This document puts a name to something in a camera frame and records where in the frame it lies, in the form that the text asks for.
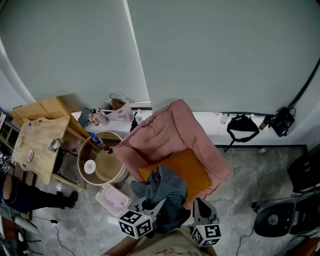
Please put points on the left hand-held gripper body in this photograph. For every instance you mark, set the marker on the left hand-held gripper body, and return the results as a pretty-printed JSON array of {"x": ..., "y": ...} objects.
[{"x": 135, "y": 224}]

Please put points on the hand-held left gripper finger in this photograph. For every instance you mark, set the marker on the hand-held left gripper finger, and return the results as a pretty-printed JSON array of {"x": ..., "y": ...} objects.
[{"x": 160, "y": 204}]

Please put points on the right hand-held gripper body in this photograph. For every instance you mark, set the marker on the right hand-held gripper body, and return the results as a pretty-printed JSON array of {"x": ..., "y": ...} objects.
[{"x": 206, "y": 226}]

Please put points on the grey cloth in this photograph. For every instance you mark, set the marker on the grey cloth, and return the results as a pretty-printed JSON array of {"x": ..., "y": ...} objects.
[{"x": 167, "y": 193}]

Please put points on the person's left forearm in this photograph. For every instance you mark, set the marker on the person's left forearm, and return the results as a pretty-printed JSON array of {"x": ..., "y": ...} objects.
[{"x": 120, "y": 247}]

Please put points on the orange seat cushion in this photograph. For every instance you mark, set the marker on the orange seat cushion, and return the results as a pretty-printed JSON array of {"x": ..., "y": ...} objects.
[{"x": 185, "y": 170}]

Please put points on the black cloth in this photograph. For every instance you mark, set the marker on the black cloth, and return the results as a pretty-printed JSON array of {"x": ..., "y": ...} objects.
[{"x": 133, "y": 123}]

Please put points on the teal cloth bundle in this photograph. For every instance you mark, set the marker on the teal cloth bundle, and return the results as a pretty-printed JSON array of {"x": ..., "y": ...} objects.
[{"x": 85, "y": 117}]

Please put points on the white and pink basket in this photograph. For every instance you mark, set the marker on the white and pink basket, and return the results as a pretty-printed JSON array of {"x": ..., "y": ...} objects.
[{"x": 113, "y": 200}]

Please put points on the person's beige patterned shirt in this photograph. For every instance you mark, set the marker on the person's beige patterned shirt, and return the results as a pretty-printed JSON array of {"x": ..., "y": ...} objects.
[{"x": 170, "y": 245}]

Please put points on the round wooden side table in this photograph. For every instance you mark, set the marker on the round wooden side table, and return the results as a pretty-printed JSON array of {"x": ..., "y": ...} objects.
[{"x": 105, "y": 165}]

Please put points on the small white round dish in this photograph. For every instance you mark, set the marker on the small white round dish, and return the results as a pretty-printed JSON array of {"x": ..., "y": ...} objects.
[{"x": 90, "y": 167}]

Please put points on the dark cola bottle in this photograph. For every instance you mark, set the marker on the dark cola bottle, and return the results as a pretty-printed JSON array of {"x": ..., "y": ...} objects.
[{"x": 107, "y": 149}]

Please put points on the blue cap plastic bottle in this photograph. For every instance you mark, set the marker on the blue cap plastic bottle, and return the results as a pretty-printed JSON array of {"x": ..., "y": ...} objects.
[{"x": 97, "y": 140}]

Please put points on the white printed tote bag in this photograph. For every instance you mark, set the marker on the white printed tote bag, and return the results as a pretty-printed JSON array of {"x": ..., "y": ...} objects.
[{"x": 121, "y": 113}]

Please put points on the black chair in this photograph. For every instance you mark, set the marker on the black chair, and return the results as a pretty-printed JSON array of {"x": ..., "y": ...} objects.
[{"x": 60, "y": 160}]

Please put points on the clear plastic bottle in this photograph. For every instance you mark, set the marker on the clear plastic bottle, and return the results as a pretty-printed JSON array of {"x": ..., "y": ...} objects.
[{"x": 223, "y": 118}]

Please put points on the crumpled silver wrapper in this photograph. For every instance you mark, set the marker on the crumpled silver wrapper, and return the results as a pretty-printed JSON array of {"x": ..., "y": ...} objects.
[{"x": 54, "y": 145}]

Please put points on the black box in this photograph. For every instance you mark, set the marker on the black box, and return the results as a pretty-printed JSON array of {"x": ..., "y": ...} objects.
[{"x": 305, "y": 170}]

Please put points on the dark thermos flask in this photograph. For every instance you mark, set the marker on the dark thermos flask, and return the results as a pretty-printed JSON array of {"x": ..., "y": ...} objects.
[{"x": 264, "y": 123}]

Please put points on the light wooden table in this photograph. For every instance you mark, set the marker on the light wooden table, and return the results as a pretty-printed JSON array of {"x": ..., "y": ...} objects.
[{"x": 41, "y": 147}]

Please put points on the small patterned plate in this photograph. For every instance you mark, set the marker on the small patterned plate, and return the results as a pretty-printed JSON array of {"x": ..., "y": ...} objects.
[{"x": 30, "y": 155}]

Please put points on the small beige packet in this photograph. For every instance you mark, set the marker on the small beige packet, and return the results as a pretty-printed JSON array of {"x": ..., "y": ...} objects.
[{"x": 20, "y": 141}]

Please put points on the light wooden cabinet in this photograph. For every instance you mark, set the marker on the light wooden cabinet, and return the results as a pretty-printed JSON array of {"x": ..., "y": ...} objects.
[{"x": 40, "y": 107}]

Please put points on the black camera device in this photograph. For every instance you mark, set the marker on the black camera device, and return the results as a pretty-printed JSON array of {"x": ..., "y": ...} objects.
[{"x": 282, "y": 122}]

